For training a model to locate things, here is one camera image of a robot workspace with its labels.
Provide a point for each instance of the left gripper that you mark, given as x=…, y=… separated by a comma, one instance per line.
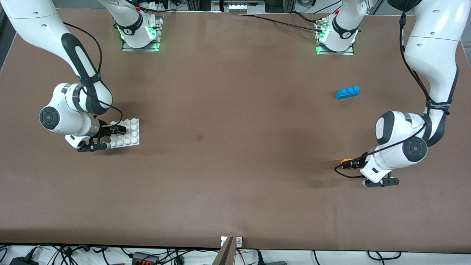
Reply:
x=360, y=162

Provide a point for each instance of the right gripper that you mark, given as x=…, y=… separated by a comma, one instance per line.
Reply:
x=106, y=129

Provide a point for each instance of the yellow two-stud block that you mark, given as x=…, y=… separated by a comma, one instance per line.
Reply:
x=344, y=162

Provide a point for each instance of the white studded base plate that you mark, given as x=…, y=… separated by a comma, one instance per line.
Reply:
x=130, y=136

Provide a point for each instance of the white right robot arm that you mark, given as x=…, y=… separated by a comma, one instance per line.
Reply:
x=73, y=106

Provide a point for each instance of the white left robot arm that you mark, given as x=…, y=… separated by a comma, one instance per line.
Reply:
x=404, y=136

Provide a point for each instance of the blue three-stud block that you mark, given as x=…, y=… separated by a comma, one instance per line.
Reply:
x=347, y=92

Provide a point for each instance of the grey adapter with orange levers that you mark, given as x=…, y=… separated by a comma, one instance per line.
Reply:
x=145, y=258

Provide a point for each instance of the black power adapter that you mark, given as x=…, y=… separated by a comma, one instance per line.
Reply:
x=22, y=261

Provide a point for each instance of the silver socket strip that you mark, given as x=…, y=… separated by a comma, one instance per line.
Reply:
x=243, y=6

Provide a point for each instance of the metal table edge bracket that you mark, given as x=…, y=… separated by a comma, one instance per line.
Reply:
x=227, y=250

